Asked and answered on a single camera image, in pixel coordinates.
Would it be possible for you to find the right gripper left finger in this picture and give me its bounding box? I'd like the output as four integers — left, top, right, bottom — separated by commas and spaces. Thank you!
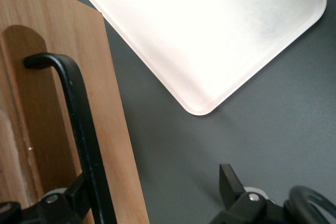
22, 174, 96, 224

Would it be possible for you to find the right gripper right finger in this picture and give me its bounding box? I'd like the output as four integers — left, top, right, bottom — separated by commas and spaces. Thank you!
212, 164, 287, 224

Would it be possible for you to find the wooden drawer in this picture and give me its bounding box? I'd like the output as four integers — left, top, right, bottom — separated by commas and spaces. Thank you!
0, 0, 149, 224

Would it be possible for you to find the beige rectangular tray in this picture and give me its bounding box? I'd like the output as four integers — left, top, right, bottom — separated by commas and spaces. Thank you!
75, 0, 328, 117

